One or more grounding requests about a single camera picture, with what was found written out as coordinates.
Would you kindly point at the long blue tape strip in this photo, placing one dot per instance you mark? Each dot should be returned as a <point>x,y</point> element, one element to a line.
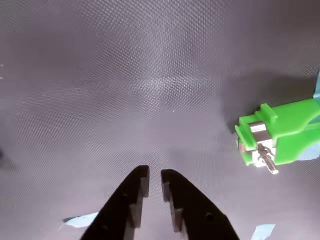
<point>317,85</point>

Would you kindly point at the slanted blue tape strip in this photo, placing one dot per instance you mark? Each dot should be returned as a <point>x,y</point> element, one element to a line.
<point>80,220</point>

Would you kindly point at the dark grey mat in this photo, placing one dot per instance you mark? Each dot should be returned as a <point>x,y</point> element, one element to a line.
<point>125,87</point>

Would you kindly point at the green battery holder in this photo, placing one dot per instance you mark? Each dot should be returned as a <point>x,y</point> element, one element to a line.
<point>290,135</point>

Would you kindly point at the short blue tape strip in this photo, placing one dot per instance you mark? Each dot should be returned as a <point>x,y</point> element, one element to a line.
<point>262,231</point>

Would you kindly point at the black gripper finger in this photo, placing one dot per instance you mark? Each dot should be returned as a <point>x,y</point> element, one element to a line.
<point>117,210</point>
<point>195,207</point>

